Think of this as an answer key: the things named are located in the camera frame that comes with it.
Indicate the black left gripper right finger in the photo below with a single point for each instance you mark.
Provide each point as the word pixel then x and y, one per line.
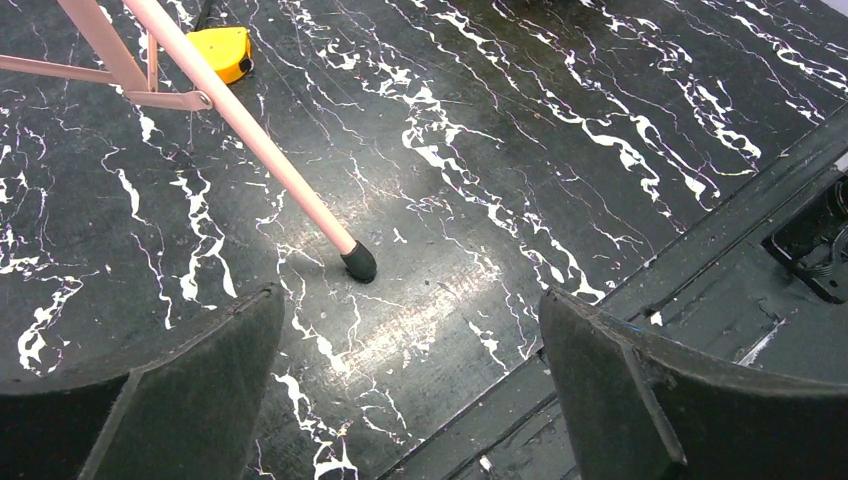
pixel 641 406

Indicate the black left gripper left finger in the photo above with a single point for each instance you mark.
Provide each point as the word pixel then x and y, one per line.
pixel 182 404

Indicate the pink music stand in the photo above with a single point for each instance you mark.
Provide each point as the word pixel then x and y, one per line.
pixel 140 88

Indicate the orange tape measure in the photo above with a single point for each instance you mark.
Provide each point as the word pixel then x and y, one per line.
pixel 227 50

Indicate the right robot arm base mount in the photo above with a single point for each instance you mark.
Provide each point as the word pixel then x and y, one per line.
pixel 812 243

